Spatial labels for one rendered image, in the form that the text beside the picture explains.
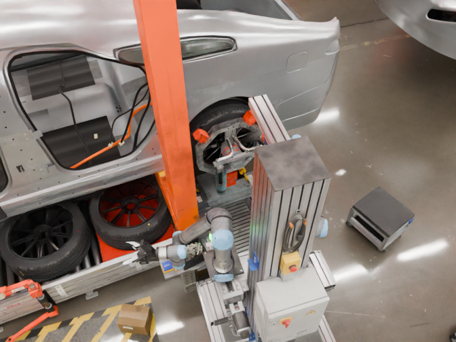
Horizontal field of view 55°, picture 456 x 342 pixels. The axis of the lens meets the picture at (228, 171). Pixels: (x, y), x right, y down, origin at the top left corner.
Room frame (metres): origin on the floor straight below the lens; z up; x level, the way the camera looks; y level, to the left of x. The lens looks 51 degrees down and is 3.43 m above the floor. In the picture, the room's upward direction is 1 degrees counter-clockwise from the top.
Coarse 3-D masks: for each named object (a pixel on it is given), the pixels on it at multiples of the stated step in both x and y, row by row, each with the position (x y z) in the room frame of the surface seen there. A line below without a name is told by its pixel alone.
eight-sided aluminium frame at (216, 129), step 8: (232, 120) 2.38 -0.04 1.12; (240, 120) 2.38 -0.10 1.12; (216, 128) 2.30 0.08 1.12; (224, 128) 2.30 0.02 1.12; (232, 128) 2.33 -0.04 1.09; (248, 128) 2.38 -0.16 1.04; (256, 128) 2.40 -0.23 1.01; (200, 144) 2.28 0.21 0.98; (208, 144) 2.25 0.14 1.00; (256, 144) 2.41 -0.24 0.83; (200, 152) 2.22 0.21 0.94; (200, 160) 2.22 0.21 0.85; (248, 160) 2.39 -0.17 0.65; (200, 168) 2.22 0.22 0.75; (208, 168) 2.25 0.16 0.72; (224, 168) 2.34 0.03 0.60; (240, 168) 2.35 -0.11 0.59
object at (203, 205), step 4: (196, 192) 2.26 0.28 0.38; (200, 192) 2.27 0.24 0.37; (200, 196) 2.18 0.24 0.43; (204, 196) 2.18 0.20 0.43; (200, 200) 2.14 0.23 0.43; (204, 200) 2.14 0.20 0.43; (200, 204) 2.10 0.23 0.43; (204, 204) 2.11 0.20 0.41; (200, 208) 2.09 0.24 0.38; (204, 208) 2.08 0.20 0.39; (208, 208) 2.07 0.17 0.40; (212, 208) 2.07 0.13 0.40; (200, 212) 2.03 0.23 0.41; (204, 212) 2.03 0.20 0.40; (200, 216) 1.99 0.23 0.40; (204, 232) 1.95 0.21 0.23; (208, 232) 2.00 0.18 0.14; (200, 236) 1.97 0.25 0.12; (204, 236) 1.99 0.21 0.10; (208, 236) 2.00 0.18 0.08; (200, 240) 1.96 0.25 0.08
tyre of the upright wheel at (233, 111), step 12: (240, 96) 2.67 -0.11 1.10; (216, 108) 2.46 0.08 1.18; (228, 108) 2.45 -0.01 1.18; (240, 108) 2.48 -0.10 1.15; (192, 120) 2.42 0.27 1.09; (204, 120) 2.37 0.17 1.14; (216, 120) 2.37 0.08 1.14; (192, 132) 2.33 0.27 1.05; (192, 144) 2.29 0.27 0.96; (252, 144) 2.49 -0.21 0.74
